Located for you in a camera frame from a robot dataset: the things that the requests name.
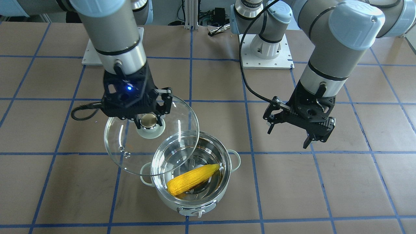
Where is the black gripper body for corn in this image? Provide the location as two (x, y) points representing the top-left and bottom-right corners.
(286, 82), (336, 142)

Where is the yellow corn cob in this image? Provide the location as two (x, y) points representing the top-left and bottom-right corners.
(166, 163), (220, 196)

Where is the white steel pot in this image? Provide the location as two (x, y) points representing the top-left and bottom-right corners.
(140, 131), (241, 218)

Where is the glass pot lid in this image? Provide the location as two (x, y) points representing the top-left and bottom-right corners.
(104, 96), (200, 176)

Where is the aluminium frame post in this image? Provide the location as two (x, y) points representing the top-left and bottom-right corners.
(184, 0), (199, 31)

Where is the black gripper body holding lid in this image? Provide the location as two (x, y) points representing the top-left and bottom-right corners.
(100, 62), (160, 119)

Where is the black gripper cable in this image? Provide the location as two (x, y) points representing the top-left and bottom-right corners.
(239, 0), (280, 104)

